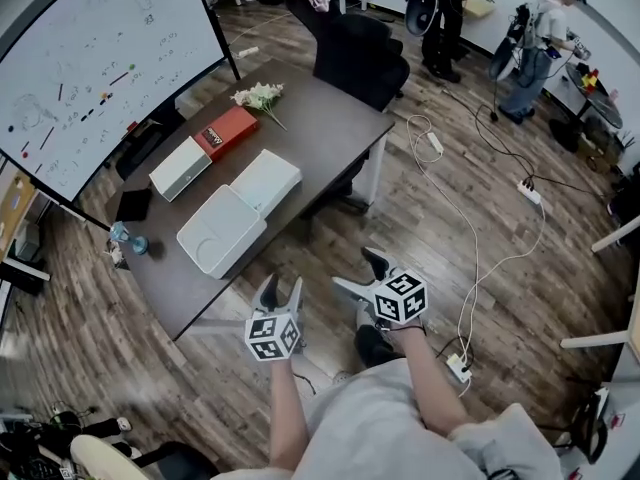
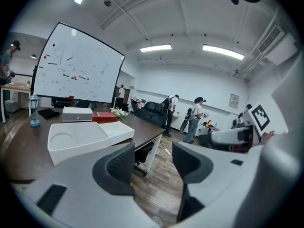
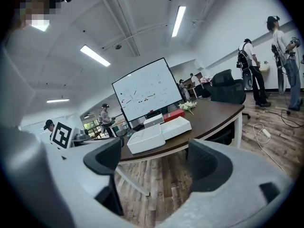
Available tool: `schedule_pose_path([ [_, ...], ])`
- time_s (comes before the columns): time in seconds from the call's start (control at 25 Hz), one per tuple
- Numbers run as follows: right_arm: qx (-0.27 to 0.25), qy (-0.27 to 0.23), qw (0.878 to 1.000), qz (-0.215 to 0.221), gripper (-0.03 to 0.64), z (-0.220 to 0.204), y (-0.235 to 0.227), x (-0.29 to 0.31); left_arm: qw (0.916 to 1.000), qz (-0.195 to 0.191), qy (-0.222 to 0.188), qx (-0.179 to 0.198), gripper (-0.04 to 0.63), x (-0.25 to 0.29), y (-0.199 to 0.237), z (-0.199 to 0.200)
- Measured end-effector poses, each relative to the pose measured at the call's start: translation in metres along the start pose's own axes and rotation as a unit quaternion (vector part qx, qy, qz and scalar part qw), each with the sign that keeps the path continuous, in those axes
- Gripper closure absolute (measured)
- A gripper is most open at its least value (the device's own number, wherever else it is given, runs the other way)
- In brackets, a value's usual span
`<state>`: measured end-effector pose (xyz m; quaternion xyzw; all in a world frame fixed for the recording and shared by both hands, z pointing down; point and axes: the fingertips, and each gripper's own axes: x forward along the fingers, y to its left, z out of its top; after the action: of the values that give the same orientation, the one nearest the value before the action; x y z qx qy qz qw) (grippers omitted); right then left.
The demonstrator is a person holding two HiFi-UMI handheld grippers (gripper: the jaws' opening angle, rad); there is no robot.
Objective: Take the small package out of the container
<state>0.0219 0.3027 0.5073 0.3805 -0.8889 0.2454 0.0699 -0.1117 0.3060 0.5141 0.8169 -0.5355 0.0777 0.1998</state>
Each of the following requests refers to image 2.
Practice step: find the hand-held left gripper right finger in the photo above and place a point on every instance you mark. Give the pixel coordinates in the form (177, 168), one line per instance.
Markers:
(213, 186)

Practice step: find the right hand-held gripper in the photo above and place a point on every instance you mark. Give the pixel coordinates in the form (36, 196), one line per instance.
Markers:
(260, 117)

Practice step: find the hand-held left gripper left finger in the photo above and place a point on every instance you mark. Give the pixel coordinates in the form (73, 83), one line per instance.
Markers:
(78, 186)

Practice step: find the white plastic tray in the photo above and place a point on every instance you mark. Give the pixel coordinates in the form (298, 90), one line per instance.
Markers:
(78, 139)

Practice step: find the white box grey front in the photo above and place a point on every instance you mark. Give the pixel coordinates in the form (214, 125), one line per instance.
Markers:
(77, 114)

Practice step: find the grey box-shaped cabinet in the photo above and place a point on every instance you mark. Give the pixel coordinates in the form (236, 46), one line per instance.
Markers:
(11, 106)

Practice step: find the person's right hand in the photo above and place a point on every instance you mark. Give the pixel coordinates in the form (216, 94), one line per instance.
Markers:
(266, 137)

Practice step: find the small round table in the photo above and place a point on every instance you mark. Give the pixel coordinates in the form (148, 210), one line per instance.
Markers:
(211, 127)

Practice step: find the white power strip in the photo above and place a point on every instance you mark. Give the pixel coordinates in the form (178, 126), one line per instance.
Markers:
(167, 151)

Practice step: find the person's grey shirt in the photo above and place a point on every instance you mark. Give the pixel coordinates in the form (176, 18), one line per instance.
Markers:
(280, 170)

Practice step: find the black mesh office chair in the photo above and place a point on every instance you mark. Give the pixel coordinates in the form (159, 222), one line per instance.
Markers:
(154, 113)

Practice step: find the red book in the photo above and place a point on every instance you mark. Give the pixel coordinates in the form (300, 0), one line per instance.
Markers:
(104, 116)

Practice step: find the black flat pouch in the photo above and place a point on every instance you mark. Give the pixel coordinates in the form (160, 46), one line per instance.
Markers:
(48, 113)

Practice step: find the white artificial flowers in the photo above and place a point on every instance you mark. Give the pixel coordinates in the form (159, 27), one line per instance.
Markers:
(120, 113)

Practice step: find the black high-back chair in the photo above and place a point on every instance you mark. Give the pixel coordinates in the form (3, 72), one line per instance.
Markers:
(137, 110)

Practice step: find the pink cloth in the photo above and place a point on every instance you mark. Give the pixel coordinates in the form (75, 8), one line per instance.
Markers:
(136, 100)

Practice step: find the ceiling air conditioner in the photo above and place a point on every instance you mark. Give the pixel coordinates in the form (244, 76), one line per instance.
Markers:
(278, 44)

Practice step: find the light wooden table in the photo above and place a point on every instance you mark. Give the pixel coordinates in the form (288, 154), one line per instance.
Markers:
(16, 87)

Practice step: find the whiteboard on black stand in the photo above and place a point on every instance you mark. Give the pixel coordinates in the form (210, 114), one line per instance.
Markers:
(78, 65)

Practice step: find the black pendant lamp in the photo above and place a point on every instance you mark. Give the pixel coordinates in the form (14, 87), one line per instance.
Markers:
(33, 56)

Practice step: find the ceiling dome sensor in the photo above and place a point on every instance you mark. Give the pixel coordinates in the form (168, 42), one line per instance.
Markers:
(107, 3)

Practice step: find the grey wall panel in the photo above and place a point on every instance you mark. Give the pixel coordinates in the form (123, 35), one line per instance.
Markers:
(234, 101)

